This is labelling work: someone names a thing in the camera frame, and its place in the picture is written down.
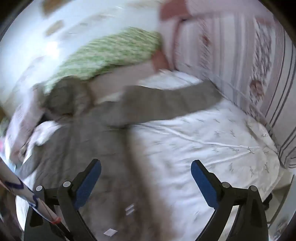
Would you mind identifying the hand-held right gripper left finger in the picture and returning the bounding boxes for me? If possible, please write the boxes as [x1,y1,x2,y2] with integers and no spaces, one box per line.
[24,159,102,241]

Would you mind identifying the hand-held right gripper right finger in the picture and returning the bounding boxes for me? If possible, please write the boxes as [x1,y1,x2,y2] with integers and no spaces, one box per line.
[191,160,270,241]

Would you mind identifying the grey-brown quilted jacket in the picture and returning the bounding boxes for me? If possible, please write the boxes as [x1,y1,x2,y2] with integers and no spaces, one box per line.
[17,77,222,241]

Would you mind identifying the white leaf-print bedsheet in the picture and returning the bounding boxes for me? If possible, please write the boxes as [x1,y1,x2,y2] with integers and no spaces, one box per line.
[14,70,287,241]

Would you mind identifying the white rod with blue print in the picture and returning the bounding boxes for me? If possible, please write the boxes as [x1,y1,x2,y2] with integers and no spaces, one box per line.
[0,160,72,241]

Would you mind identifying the striped floral pillow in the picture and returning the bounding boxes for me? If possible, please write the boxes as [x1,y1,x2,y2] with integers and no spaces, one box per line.
[6,91,48,160]
[176,11,296,168]

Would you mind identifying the green checked quilt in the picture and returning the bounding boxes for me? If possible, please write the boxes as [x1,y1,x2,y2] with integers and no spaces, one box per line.
[44,27,162,93]

